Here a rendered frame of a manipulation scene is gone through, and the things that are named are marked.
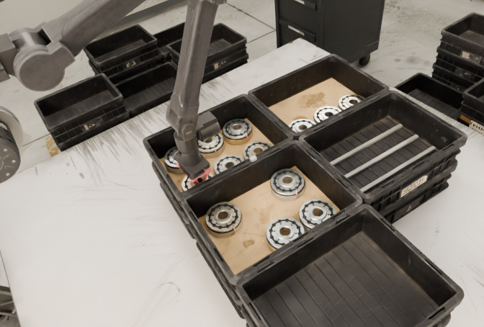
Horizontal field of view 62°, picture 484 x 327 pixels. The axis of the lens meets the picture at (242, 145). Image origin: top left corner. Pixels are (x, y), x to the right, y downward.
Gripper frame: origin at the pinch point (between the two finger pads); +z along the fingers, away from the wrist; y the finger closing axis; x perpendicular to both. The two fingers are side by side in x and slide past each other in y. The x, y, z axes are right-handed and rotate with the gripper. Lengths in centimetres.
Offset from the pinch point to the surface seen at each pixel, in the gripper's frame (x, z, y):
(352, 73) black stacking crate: -70, -3, 1
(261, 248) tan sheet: -0.7, 4.1, -29.1
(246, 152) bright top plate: -19.2, 1.2, -0.1
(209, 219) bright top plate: 5.0, 1.1, -13.8
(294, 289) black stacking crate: 0.6, 4.3, -43.3
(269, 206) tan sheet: -11.5, 4.1, -19.8
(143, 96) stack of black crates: -30, 49, 122
